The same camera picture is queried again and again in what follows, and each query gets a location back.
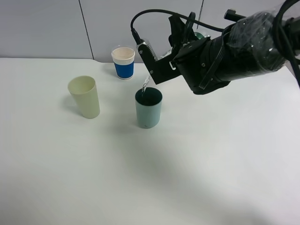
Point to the blue white paper cup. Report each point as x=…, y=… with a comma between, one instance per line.
x=123, y=58

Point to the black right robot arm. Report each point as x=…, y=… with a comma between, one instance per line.
x=251, y=46

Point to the clear bottle green label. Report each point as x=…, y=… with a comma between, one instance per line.
x=198, y=35

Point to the cream plastic cup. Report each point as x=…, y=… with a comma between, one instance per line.
x=83, y=89

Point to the teal plastic cup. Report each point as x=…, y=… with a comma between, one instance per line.
x=148, y=107

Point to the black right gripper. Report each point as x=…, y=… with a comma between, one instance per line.
x=199, y=60

